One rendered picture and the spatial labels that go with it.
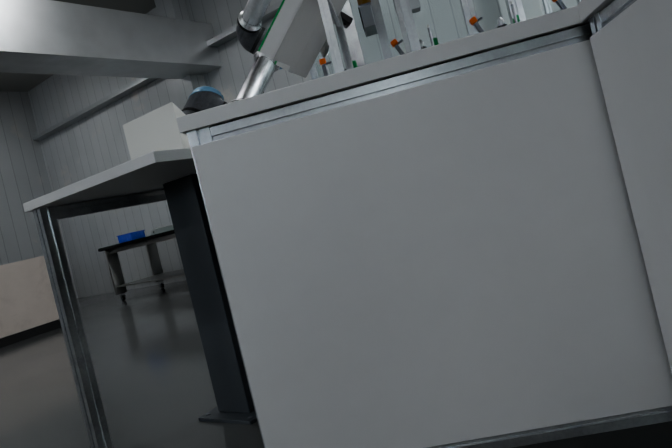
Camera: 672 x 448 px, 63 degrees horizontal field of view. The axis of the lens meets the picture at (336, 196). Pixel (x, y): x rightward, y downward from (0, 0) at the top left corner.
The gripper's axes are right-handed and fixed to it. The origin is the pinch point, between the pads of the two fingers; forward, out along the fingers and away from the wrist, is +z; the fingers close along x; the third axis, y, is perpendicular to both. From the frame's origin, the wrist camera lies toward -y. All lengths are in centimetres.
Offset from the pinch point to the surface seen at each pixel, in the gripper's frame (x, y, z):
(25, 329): -459, 157, 123
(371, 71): 81, 22, 36
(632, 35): 114, -2, 41
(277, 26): 49, 30, 15
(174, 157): 25, 51, 42
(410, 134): 83, 16, 48
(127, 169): 18, 62, 44
